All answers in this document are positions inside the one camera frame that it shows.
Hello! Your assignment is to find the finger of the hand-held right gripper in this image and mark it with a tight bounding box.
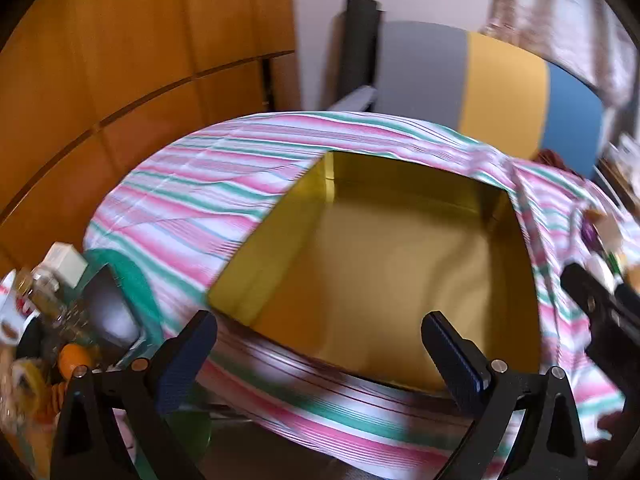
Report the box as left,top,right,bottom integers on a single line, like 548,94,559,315
560,262,626,333

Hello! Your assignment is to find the black tablet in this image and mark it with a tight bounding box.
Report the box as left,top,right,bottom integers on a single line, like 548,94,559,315
81,264,142,357

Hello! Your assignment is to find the small white carton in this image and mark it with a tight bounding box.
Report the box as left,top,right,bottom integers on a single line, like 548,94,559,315
41,242,87,291

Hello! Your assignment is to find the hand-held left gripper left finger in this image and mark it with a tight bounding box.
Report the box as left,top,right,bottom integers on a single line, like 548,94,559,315
50,310,218,480

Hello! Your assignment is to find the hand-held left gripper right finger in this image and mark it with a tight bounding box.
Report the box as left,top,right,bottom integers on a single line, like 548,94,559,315
421,311,588,480

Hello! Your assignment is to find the purple packet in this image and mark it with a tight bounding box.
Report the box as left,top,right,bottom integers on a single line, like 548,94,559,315
581,220,602,252

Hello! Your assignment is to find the glass jar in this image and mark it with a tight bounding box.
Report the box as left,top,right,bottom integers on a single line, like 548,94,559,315
19,267,68,323

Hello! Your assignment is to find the orange round object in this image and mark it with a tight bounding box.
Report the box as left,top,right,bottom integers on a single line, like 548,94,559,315
57,342,97,377

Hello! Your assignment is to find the gold tin box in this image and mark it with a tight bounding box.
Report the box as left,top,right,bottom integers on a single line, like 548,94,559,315
207,151,543,393

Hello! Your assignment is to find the beige patterned curtain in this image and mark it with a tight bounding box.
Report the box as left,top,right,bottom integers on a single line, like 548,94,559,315
487,0,638,106

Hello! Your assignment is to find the wooden wardrobe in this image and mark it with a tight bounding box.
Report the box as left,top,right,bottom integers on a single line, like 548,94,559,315
0,0,301,281

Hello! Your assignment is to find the pink green striped cloth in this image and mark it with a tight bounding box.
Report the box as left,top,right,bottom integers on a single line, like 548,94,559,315
82,110,640,466

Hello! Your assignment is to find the red brown cloth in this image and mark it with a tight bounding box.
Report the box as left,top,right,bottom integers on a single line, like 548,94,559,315
537,147,588,180

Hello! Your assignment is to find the grey yellow blue chair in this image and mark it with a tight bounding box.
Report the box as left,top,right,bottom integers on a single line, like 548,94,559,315
327,0,608,181

